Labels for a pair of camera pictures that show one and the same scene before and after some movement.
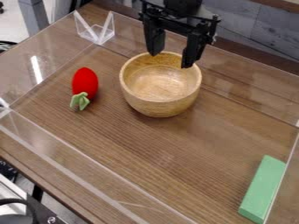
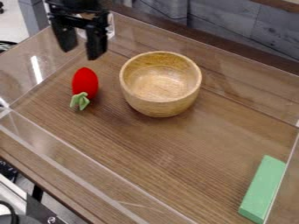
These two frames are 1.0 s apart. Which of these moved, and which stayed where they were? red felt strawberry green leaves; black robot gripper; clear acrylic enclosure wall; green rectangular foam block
Moved: black robot gripper
Stayed: red felt strawberry green leaves; green rectangular foam block; clear acrylic enclosure wall
